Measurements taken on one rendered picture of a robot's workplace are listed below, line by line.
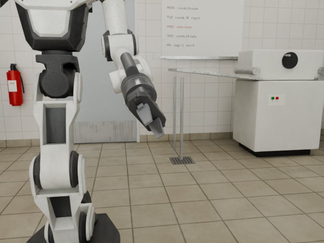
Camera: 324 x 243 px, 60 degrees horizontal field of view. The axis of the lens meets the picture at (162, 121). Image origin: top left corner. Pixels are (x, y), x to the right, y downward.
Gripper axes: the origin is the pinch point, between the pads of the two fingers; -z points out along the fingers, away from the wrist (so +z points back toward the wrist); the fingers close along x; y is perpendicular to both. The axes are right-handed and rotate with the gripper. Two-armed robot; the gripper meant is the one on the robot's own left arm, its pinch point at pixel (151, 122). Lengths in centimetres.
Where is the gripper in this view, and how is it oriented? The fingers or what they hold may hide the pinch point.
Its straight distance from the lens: 66.5
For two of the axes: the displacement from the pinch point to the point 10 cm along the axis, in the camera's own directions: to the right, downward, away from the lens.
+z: -2.8, -5.8, 7.7
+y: 8.2, -5.6, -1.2
